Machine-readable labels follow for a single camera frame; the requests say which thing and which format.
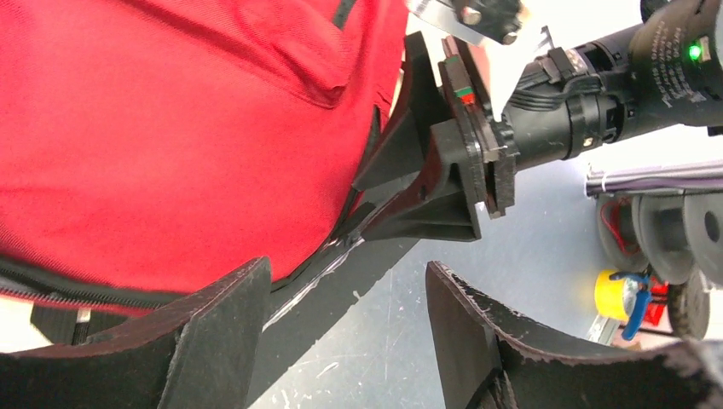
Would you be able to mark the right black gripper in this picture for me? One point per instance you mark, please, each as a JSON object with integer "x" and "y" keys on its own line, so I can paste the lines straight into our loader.
{"x": 446, "y": 136}

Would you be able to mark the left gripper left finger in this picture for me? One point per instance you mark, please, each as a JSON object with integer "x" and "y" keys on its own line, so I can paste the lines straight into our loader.
{"x": 196, "y": 352}

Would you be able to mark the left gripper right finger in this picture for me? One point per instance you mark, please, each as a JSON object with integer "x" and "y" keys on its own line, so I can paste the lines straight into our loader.
{"x": 491, "y": 356}

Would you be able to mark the red student backpack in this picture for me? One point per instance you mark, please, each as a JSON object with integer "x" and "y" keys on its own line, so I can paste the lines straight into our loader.
{"x": 148, "y": 148}

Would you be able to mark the yellow tape roll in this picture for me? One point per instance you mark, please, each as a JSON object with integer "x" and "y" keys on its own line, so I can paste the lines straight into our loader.
{"x": 615, "y": 297}

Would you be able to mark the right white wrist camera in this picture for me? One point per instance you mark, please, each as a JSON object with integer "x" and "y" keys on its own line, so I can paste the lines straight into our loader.
{"x": 472, "y": 20}

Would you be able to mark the black cable spools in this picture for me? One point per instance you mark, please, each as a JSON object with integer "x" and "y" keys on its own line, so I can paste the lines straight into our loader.
{"x": 672, "y": 246}

